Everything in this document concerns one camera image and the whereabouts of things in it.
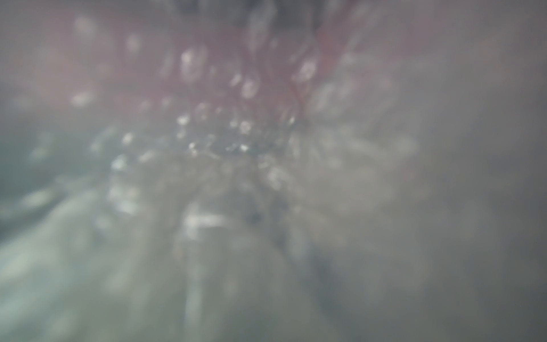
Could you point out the clear bubble wrap sheet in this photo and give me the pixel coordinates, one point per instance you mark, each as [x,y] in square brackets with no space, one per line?
[273,171]

